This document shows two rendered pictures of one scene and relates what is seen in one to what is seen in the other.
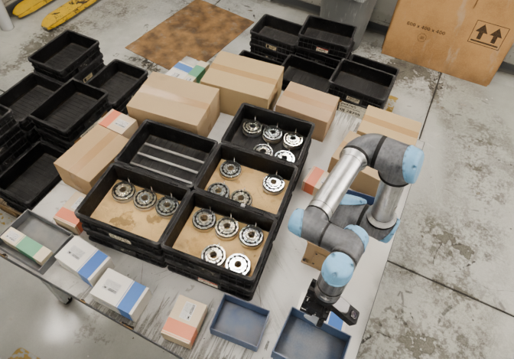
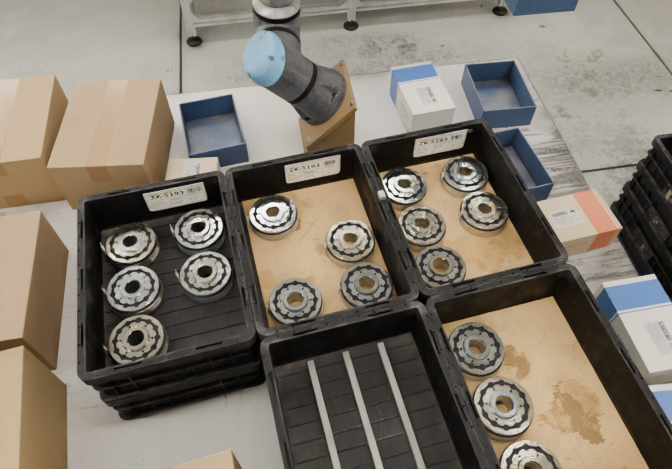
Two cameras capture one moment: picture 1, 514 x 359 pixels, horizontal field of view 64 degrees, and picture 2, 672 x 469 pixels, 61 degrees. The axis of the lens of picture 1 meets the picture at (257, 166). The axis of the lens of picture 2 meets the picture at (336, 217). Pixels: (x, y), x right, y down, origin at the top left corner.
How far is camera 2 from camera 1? 1.65 m
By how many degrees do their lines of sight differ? 64
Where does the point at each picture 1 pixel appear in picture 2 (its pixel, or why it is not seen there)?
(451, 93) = not seen: outside the picture
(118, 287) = (650, 325)
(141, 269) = not seen: hidden behind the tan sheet
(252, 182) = (292, 257)
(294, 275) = not seen: hidden behind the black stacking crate
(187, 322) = (579, 208)
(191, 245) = (494, 261)
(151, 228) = (532, 347)
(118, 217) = (578, 430)
